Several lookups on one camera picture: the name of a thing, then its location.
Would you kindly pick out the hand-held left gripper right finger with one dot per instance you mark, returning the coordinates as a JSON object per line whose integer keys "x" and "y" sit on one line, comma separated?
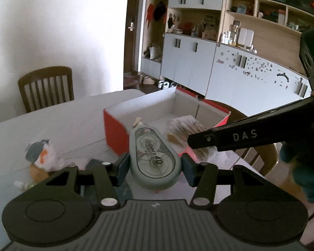
{"x": 188, "y": 170}

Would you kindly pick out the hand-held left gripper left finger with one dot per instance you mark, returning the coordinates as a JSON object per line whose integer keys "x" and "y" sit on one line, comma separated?
{"x": 123, "y": 166}

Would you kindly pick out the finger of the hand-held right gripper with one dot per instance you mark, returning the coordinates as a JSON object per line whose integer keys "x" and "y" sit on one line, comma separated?
{"x": 201, "y": 139}

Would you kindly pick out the grey correction tape dispenser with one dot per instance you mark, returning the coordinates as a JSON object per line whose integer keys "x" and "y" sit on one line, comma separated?
{"x": 151, "y": 159}

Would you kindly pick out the red cardboard box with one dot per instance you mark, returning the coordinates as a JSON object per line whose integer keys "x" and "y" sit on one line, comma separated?
{"x": 115, "y": 129}

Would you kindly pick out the grey orange plush toy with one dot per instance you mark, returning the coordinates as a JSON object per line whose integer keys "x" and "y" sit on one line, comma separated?
{"x": 40, "y": 157}

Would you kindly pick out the person's right hand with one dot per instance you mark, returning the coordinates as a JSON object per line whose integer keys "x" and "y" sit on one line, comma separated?
{"x": 307, "y": 177}

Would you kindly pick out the bag of cotton swabs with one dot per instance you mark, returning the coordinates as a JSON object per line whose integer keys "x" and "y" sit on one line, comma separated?
{"x": 183, "y": 129}

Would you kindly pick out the curved-back wooden chair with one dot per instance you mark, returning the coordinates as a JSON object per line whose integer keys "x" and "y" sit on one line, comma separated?
{"x": 267, "y": 159}

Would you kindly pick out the white sneakers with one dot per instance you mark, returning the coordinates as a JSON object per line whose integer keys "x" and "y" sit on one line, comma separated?
{"x": 166, "y": 84}

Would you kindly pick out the beige slippers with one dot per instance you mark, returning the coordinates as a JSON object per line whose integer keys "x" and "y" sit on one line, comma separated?
{"x": 146, "y": 79}

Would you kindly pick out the patterned doormat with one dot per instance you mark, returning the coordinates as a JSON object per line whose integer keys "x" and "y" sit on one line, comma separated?
{"x": 130, "y": 79}

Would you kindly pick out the white rectangular containers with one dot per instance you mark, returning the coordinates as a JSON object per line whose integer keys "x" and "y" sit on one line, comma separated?
{"x": 246, "y": 36}

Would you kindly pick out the white bag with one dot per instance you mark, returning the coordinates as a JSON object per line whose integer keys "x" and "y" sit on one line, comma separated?
{"x": 154, "y": 52}

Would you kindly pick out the glass bottle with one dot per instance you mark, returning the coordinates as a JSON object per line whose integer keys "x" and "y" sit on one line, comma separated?
{"x": 234, "y": 32}

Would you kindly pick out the slatted wooden chair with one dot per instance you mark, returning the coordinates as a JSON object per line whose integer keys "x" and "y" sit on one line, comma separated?
{"x": 45, "y": 72}

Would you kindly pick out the red and black hanging clothes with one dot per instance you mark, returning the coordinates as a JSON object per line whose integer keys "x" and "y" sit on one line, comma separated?
{"x": 157, "y": 11}

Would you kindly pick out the brown wooden door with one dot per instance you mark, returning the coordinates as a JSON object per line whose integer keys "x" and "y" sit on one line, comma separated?
{"x": 132, "y": 5}

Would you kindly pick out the white wall cabinet unit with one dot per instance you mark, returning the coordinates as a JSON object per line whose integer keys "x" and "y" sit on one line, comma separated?
{"x": 188, "y": 57}

